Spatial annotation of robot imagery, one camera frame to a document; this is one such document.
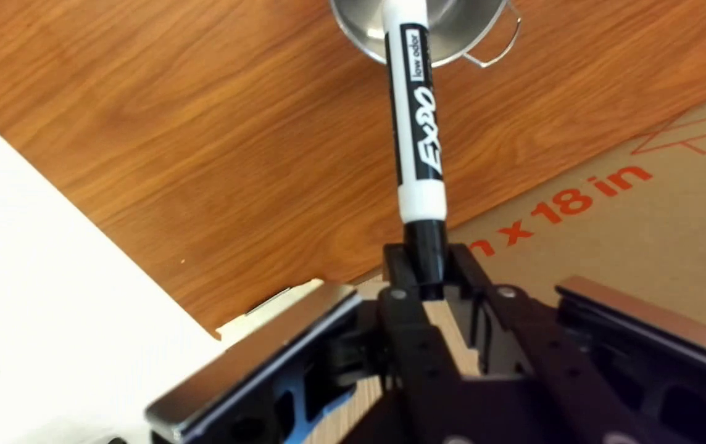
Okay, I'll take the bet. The small steel pot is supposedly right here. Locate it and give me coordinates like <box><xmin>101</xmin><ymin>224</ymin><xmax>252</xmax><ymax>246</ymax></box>
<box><xmin>326</xmin><ymin>0</ymin><xmax>527</xmax><ymax>71</ymax></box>

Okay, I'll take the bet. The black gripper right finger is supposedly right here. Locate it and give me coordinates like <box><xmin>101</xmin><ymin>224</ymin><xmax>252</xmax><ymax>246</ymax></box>
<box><xmin>556</xmin><ymin>277</ymin><xmax>706</xmax><ymax>365</ymax></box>

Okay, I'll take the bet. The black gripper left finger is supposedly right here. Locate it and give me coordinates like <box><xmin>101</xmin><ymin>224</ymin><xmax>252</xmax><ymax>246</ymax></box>
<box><xmin>145</xmin><ymin>284</ymin><xmax>360</xmax><ymax>444</ymax></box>

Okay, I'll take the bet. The black and white Expo marker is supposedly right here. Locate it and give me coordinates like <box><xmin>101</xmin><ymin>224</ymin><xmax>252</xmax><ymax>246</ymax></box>
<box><xmin>382</xmin><ymin>0</ymin><xmax>447</xmax><ymax>298</ymax></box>

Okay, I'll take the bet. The brown cardboard box under table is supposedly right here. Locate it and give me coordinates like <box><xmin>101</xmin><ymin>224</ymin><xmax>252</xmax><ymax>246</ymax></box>
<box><xmin>302</xmin><ymin>78</ymin><xmax>706</xmax><ymax>444</ymax></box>

